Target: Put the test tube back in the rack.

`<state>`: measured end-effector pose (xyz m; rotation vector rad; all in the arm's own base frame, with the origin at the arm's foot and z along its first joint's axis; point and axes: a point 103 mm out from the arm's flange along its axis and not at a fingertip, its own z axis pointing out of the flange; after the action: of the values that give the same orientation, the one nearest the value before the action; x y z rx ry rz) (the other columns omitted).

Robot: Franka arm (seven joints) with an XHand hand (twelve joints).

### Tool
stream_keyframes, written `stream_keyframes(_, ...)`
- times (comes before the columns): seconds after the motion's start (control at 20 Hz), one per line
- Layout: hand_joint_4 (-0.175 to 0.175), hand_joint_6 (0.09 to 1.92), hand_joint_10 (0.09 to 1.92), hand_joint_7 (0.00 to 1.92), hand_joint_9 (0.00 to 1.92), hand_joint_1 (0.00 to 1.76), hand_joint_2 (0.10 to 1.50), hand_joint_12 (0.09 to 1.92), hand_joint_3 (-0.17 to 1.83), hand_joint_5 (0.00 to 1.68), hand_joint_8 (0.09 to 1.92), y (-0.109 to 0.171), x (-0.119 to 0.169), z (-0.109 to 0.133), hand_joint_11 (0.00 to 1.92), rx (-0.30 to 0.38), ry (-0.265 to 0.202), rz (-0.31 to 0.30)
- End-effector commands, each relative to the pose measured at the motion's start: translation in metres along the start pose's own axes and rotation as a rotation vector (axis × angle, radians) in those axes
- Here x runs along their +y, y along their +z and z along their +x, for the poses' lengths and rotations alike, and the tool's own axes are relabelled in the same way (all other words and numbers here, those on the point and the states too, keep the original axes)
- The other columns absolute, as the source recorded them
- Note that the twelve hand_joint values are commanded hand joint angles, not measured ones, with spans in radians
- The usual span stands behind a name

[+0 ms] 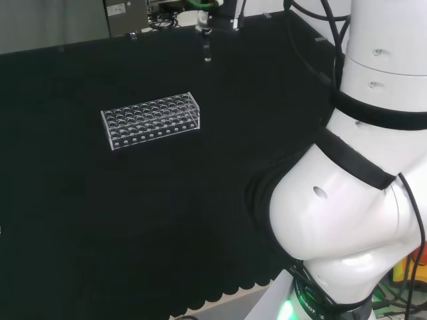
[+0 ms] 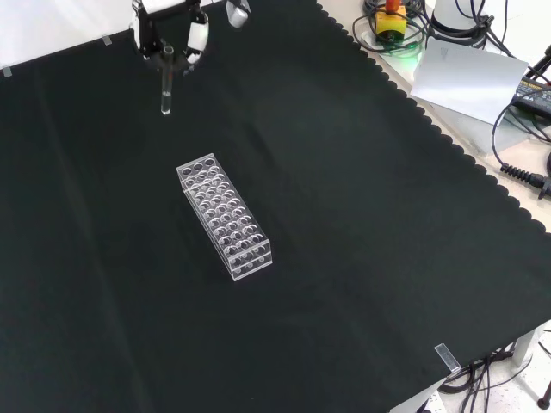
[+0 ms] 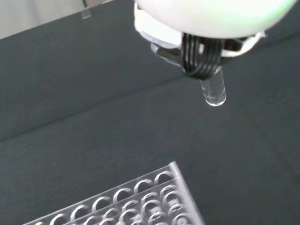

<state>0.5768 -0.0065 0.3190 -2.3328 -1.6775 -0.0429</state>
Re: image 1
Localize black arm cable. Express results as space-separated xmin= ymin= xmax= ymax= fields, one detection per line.
xmin=282 ymin=0 xmax=354 ymax=97

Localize black bench cloth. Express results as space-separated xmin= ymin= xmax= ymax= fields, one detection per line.
xmin=0 ymin=9 xmax=351 ymax=316

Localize grey metal cabinet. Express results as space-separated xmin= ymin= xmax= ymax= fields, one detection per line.
xmin=103 ymin=0 xmax=149 ymax=38

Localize clear plastic test tube rack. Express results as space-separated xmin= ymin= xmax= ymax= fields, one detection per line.
xmin=100 ymin=90 xmax=202 ymax=151

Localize green cable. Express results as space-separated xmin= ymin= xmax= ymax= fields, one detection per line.
xmin=186 ymin=0 xmax=222 ymax=8

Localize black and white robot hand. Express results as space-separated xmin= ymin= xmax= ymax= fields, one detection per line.
xmin=195 ymin=0 xmax=250 ymax=34

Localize yellow stop button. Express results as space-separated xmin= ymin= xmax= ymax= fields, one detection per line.
xmin=391 ymin=255 xmax=418 ymax=281

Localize thin black cable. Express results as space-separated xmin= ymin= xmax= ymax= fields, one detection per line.
xmin=397 ymin=172 xmax=427 ymax=320

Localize coiled black cables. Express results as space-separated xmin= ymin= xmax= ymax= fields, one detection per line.
xmin=148 ymin=17 xmax=180 ymax=31

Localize clear glass test tube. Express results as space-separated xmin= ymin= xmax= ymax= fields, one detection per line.
xmin=201 ymin=29 xmax=214 ymax=64

